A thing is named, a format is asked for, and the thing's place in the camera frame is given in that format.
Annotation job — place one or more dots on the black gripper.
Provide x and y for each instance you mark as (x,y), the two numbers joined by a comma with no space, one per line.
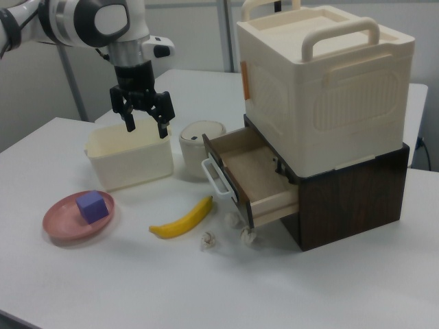
(135,82)

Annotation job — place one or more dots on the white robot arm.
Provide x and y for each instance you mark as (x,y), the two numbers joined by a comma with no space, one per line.
(68,20)

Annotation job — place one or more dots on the yellow toy banana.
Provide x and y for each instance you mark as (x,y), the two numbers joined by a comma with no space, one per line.
(185,221)

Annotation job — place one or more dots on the wooden drawer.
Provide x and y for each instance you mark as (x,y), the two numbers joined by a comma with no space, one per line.
(257,178)

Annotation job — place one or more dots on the dark brown drawer cabinet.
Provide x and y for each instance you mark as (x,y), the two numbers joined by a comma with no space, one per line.
(350,202)

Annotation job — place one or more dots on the cream open plastic bin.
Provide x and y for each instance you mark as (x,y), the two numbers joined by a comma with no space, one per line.
(133,164)

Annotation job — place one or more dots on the cream lidded trash can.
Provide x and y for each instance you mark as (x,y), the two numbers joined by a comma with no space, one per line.
(192,150)

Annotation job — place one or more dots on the purple cube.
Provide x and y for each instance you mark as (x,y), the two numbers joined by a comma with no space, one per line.
(91,207)

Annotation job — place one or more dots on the pink plate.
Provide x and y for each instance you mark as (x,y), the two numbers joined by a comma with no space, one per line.
(65,224)

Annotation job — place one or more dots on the cream upper cabinet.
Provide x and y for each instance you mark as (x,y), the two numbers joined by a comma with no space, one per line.
(308,103)

